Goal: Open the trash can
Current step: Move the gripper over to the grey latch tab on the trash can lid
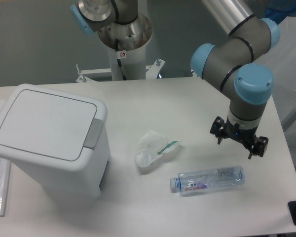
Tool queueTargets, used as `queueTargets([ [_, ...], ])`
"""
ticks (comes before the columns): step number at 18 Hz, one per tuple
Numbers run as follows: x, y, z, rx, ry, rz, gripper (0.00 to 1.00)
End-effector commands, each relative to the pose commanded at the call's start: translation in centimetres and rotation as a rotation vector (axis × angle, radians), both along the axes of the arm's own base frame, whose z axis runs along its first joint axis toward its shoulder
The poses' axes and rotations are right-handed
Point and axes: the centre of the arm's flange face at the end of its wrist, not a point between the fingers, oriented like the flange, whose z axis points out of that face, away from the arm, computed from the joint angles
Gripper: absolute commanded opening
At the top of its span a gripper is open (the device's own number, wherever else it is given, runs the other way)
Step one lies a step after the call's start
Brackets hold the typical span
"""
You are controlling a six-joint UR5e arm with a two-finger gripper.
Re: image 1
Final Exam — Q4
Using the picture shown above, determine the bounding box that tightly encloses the white lidded trash can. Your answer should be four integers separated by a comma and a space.
0, 84, 111, 198

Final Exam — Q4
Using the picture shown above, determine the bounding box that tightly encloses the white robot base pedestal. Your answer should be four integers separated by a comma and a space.
76, 13, 165, 82

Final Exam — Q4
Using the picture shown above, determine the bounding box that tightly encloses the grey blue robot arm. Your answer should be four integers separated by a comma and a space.
71, 0, 280, 157

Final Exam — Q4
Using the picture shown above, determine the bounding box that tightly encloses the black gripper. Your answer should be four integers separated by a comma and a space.
210, 117, 269, 159

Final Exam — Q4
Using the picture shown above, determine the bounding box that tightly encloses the black cable on pedestal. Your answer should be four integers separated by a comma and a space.
114, 38, 127, 81

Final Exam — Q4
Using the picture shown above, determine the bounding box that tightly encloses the crumpled clear plastic wrapper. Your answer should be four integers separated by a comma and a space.
134, 130, 181, 168

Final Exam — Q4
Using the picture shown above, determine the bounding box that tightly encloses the empty clear plastic bottle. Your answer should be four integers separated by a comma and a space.
170, 166, 245, 195

